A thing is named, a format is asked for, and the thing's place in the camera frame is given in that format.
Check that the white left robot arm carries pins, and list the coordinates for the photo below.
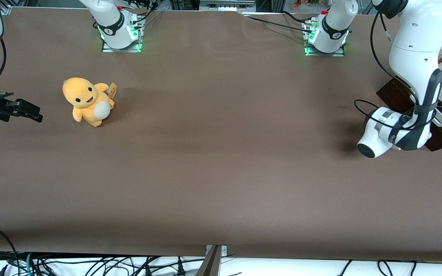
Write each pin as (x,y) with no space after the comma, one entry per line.
(416,50)

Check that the yellow plush toy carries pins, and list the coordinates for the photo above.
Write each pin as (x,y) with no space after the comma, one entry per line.
(86,99)

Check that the brown table cover sheet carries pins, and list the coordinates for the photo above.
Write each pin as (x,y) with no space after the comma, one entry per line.
(221,153)

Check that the grey device behind table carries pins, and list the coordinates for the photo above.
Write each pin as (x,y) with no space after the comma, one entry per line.
(226,4)

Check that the small orange background objects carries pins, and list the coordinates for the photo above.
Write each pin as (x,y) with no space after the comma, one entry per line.
(296,4)

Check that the dark brown wooden board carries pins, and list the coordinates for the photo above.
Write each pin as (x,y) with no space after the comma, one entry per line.
(393,96)

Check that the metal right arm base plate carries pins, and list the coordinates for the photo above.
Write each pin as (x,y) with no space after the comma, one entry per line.
(109,49)

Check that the metal bracket at table edge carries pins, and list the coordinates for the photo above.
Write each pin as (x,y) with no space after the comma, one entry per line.
(213,262)

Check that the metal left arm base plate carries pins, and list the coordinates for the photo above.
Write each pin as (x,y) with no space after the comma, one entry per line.
(336,53)

